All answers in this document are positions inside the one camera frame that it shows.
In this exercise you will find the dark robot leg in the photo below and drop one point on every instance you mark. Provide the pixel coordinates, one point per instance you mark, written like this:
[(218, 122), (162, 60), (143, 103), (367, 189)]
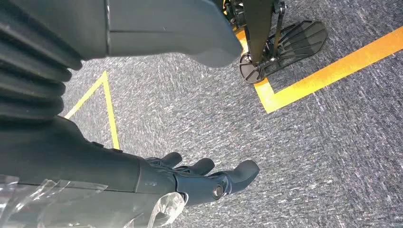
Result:
[(236, 14), (259, 28)]

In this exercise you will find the black robot right foot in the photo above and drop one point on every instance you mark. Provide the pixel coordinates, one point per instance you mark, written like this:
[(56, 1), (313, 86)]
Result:
[(302, 37)]

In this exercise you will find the dark robot left leg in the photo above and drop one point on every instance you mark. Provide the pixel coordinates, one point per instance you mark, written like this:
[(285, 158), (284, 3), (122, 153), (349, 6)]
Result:
[(236, 14)]

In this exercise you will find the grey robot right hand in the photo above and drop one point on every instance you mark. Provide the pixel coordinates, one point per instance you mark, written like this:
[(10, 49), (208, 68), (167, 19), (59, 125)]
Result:
[(78, 163)]

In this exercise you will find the dark robot right leg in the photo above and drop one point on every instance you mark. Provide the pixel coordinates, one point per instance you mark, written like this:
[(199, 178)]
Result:
[(259, 28)]

